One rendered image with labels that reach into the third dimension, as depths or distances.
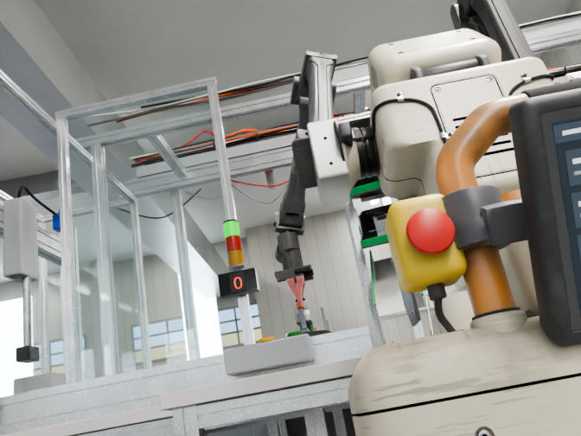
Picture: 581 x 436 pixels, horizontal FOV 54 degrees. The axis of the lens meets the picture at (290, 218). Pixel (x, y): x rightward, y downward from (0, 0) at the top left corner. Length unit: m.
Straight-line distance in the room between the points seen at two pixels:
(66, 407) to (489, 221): 1.33
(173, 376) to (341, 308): 8.27
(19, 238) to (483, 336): 2.01
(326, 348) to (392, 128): 0.73
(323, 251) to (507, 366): 9.52
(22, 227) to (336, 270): 7.92
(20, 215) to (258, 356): 1.24
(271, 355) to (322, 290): 8.39
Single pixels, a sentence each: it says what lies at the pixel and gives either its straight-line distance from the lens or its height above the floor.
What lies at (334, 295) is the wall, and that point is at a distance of 9.74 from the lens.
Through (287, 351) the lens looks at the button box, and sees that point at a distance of 1.38.
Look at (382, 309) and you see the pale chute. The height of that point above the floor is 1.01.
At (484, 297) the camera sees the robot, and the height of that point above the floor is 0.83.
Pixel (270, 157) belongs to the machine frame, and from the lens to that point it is 2.94.
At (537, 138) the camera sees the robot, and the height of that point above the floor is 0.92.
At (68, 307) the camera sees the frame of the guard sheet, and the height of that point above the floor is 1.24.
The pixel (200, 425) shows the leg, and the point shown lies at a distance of 1.12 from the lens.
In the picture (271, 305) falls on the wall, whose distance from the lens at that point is 9.77.
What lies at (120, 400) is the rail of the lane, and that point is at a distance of 1.56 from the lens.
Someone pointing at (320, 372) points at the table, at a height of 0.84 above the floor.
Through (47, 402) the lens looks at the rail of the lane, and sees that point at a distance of 1.64.
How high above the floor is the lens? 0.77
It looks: 20 degrees up
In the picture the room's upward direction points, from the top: 10 degrees counter-clockwise
